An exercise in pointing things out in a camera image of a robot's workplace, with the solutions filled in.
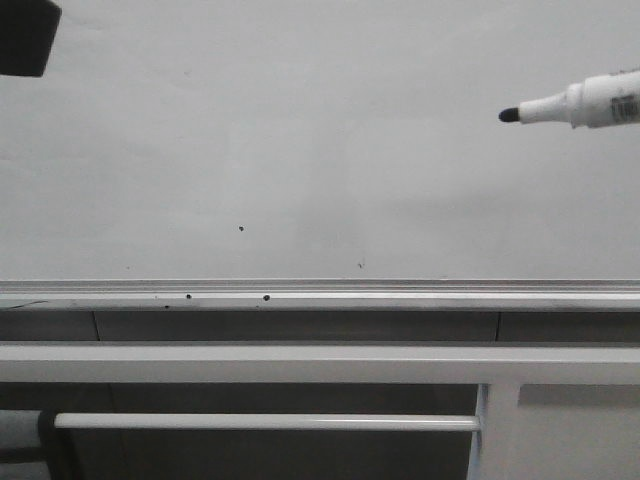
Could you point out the white vertical stand post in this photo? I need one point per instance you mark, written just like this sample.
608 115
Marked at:
496 409

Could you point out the white metal crossbar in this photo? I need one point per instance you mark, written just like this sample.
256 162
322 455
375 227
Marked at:
99 363

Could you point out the white whiteboard marker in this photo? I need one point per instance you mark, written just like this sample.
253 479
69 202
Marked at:
597 102

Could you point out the white round rod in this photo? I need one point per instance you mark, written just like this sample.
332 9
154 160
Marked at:
434 423

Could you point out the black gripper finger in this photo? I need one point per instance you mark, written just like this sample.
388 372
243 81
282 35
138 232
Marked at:
28 30

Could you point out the white whiteboard with aluminium frame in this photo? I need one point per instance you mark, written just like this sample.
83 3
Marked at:
331 154

